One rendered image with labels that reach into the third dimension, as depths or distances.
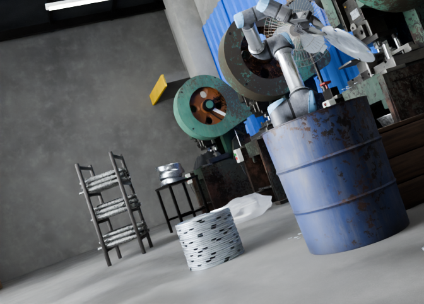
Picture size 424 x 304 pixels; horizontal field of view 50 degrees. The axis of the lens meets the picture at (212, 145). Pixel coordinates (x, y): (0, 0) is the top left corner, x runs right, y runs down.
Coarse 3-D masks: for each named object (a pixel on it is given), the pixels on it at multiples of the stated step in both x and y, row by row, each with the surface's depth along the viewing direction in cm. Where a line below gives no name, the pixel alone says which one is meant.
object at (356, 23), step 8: (352, 0) 279; (344, 8) 287; (352, 8) 281; (352, 16) 283; (360, 16) 277; (352, 24) 283; (360, 24) 278; (368, 24) 273; (376, 24) 274; (384, 24) 276; (360, 32) 274; (368, 32) 274; (376, 32) 273
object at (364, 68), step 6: (378, 54) 271; (354, 60) 265; (342, 66) 272; (348, 66) 277; (360, 66) 276; (366, 66) 271; (372, 66) 270; (360, 72) 277; (366, 72) 272; (372, 72) 270; (366, 78) 274
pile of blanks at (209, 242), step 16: (192, 224) 215; (208, 224) 214; (224, 224) 218; (192, 240) 216; (208, 240) 220; (224, 240) 215; (240, 240) 225; (192, 256) 217; (208, 256) 214; (224, 256) 214
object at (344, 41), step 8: (328, 32) 215; (336, 32) 208; (344, 32) 203; (328, 40) 227; (336, 40) 219; (344, 40) 214; (352, 40) 206; (360, 40) 201; (344, 48) 222; (352, 48) 217; (360, 48) 208; (368, 48) 203; (352, 56) 227; (360, 56) 219; (368, 56) 212
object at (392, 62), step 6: (402, 54) 256; (408, 54) 258; (414, 54) 259; (420, 54) 260; (390, 60) 256; (396, 60) 254; (402, 60) 256; (408, 60) 257; (414, 60) 258; (378, 66) 266; (384, 66) 262; (390, 66) 258; (378, 72) 268; (354, 78) 288; (360, 78) 283; (348, 84) 295; (354, 84) 290
